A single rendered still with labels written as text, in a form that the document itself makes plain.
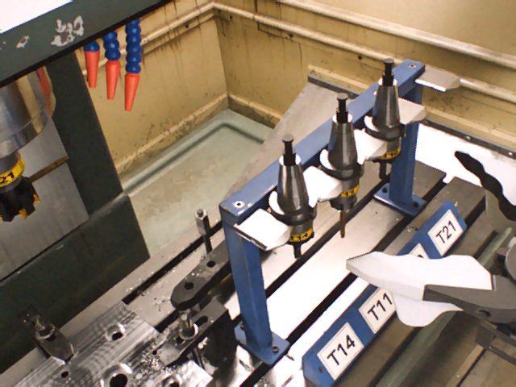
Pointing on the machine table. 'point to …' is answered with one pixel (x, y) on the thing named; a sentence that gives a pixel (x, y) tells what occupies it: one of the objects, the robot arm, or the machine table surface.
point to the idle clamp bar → (216, 263)
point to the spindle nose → (25, 110)
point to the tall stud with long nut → (204, 228)
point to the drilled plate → (93, 359)
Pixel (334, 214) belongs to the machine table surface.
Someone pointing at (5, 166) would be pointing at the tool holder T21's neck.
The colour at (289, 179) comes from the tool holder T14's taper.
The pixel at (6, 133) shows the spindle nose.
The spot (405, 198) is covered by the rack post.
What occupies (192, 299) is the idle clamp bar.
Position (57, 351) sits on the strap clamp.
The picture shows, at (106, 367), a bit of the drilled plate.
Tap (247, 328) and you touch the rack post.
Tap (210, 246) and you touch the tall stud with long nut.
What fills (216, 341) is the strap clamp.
